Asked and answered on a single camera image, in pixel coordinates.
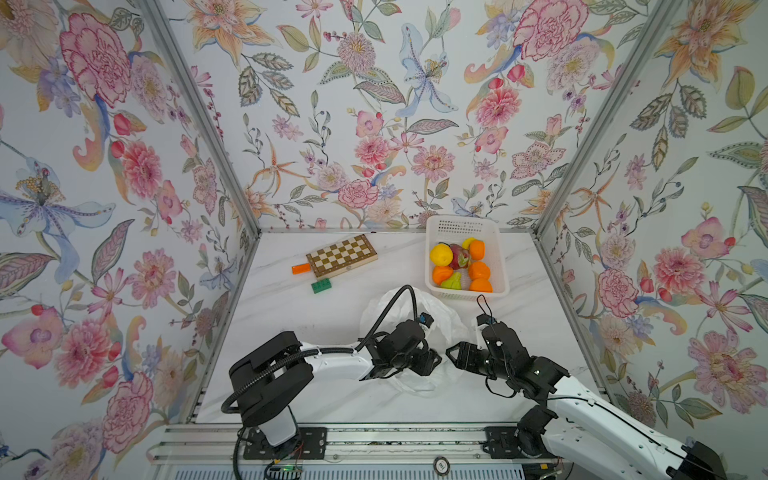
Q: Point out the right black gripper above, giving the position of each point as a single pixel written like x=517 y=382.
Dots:
x=464 y=355

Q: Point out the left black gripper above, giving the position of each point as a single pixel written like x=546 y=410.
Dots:
x=428 y=360

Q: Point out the white translucent plastic bag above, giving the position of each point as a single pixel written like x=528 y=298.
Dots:
x=407 y=303

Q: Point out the orange mandarin fruit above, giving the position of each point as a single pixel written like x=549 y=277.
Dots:
x=481 y=285
x=479 y=270
x=477 y=250
x=441 y=274

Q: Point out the green pear fruit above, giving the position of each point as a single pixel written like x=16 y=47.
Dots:
x=454 y=282

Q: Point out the red dragon fruit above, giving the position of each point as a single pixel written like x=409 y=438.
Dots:
x=461 y=257

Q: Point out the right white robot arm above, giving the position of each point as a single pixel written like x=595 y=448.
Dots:
x=571 y=422

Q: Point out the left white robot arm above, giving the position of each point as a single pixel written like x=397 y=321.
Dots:
x=268 y=379

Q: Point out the green toy building brick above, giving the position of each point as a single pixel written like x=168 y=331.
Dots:
x=321 y=286

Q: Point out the wooden folding chessboard box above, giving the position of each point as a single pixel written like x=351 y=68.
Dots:
x=341 y=257

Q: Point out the white perforated plastic basket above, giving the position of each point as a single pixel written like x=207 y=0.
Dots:
x=456 y=229

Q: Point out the orange toy building brick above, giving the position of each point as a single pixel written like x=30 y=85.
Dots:
x=300 y=269

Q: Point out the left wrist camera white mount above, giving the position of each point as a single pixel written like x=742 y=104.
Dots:
x=426 y=320

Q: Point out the aluminium back bottom rail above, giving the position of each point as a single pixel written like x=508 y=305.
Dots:
x=376 y=229

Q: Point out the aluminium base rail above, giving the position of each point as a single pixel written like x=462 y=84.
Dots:
x=352 y=451

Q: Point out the aluminium corner post right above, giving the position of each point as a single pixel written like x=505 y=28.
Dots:
x=639 y=55

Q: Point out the aluminium corner post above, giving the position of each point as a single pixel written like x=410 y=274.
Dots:
x=639 y=55
x=164 y=37

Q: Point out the aluminium corner post left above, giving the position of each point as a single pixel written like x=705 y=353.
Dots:
x=164 y=37

